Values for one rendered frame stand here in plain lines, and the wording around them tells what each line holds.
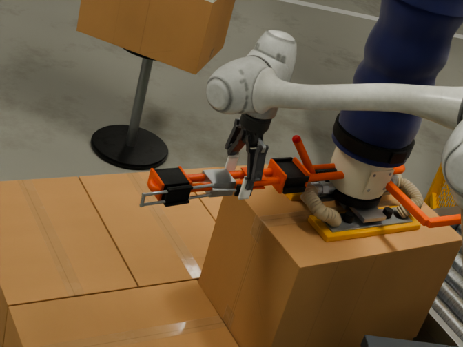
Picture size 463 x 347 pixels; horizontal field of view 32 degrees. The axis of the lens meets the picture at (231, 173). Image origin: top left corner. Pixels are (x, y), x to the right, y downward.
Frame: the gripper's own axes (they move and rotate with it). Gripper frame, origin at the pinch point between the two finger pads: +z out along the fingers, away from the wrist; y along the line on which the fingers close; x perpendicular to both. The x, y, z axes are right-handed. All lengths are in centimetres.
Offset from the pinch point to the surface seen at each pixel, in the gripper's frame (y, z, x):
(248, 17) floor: 347, 109, -223
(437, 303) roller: -8, 53, -90
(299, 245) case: -13.1, 13.3, -16.1
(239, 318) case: -5.5, 46.0, -10.9
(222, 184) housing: -1.9, -0.4, 5.4
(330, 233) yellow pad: -11.8, 11.4, -26.5
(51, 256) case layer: 39, 54, 31
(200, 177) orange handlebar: 2.4, -0.1, 9.8
